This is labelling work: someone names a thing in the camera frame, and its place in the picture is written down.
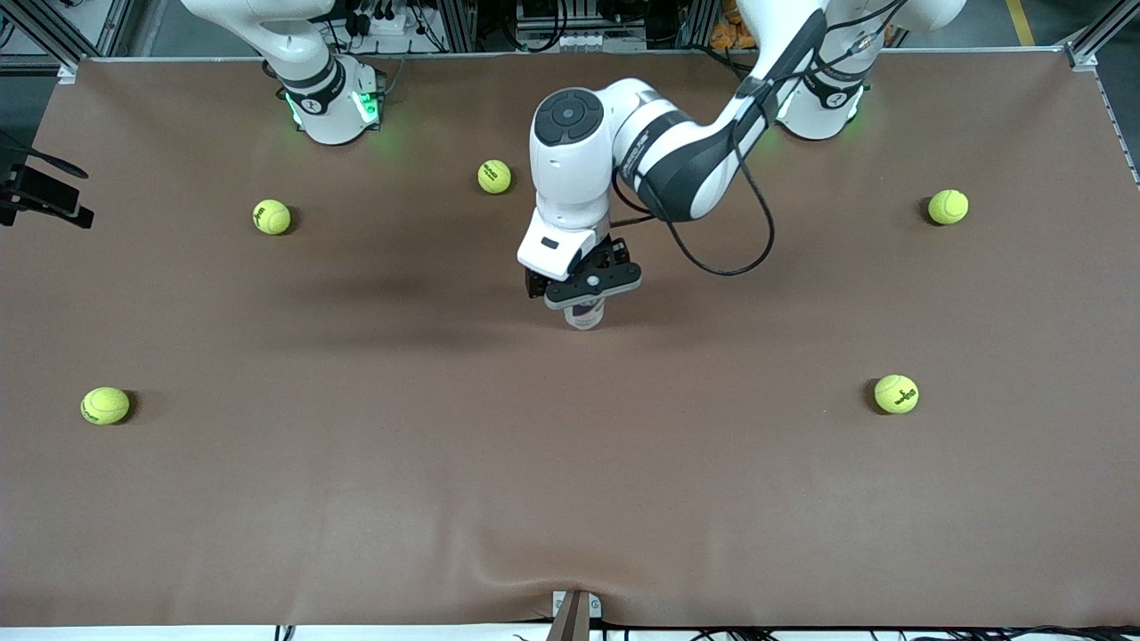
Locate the green lit arm base box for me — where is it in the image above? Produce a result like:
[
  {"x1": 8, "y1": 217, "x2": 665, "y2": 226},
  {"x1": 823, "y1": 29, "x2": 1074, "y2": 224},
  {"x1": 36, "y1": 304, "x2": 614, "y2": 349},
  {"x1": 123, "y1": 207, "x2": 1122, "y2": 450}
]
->
[{"x1": 352, "y1": 61, "x2": 389, "y2": 134}]

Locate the white terminal strip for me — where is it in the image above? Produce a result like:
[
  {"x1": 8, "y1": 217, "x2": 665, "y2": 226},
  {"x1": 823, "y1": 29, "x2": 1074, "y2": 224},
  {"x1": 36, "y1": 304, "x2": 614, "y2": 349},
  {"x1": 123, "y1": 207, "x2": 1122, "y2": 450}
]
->
[{"x1": 550, "y1": 31, "x2": 648, "y2": 52}]

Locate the brown table mat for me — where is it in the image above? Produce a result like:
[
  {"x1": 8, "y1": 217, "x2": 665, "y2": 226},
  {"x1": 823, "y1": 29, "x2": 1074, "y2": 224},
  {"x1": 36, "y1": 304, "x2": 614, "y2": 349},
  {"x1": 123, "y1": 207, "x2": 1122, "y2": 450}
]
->
[{"x1": 0, "y1": 49, "x2": 1140, "y2": 629}]

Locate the orange snack packets pile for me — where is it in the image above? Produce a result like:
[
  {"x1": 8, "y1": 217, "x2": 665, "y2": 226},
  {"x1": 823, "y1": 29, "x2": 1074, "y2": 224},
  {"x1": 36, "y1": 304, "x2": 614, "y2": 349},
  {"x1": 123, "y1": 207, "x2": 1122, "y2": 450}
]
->
[{"x1": 710, "y1": 0, "x2": 758, "y2": 51}]

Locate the white power strip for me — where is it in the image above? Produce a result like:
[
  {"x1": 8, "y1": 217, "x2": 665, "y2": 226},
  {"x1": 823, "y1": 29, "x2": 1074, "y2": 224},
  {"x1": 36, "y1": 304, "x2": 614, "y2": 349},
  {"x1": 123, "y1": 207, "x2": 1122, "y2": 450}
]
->
[{"x1": 354, "y1": 4, "x2": 419, "y2": 37}]

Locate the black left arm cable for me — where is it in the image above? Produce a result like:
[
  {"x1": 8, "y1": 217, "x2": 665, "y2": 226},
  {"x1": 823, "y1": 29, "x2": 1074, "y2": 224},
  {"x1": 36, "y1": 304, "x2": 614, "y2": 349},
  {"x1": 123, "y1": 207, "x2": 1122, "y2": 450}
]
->
[{"x1": 611, "y1": 0, "x2": 909, "y2": 278}]

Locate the aluminium frame rail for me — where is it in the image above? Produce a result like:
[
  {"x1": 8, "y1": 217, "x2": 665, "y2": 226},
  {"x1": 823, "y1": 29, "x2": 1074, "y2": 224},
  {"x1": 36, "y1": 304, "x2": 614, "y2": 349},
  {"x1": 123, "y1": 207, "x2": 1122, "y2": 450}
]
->
[{"x1": 0, "y1": 0, "x2": 134, "y2": 72}]

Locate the black cable bundle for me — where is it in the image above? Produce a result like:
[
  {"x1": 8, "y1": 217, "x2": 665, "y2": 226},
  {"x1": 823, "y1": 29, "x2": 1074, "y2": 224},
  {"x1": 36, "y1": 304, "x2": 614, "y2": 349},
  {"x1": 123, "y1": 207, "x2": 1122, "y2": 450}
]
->
[{"x1": 512, "y1": 0, "x2": 571, "y2": 53}]

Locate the aluminium frame post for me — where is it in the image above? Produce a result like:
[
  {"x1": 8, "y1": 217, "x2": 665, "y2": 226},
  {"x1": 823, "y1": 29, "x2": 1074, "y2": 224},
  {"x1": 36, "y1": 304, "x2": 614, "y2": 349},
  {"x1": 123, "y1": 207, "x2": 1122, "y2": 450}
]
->
[
  {"x1": 686, "y1": 0, "x2": 718, "y2": 50},
  {"x1": 436, "y1": 0, "x2": 477, "y2": 53}
]

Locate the grey metal bracket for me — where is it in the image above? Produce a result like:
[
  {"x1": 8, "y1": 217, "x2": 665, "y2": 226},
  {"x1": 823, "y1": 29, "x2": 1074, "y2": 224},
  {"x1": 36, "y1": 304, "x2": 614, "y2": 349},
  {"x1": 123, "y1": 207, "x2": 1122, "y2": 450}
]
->
[{"x1": 550, "y1": 589, "x2": 603, "y2": 641}]

